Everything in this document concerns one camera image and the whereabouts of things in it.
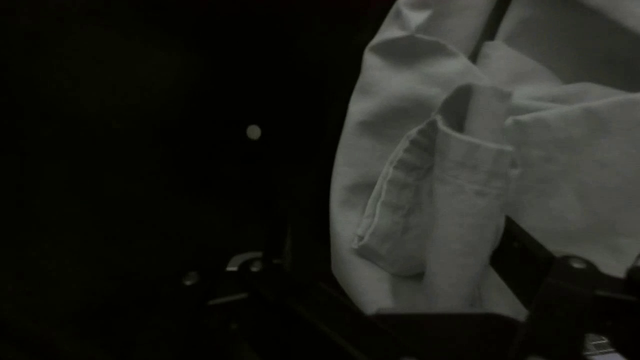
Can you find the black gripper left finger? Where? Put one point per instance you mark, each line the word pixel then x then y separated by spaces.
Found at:
pixel 292 313

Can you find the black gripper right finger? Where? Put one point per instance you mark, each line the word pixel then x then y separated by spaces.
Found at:
pixel 573 300

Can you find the white plastic bag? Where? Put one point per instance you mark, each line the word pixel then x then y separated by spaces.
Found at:
pixel 533 166

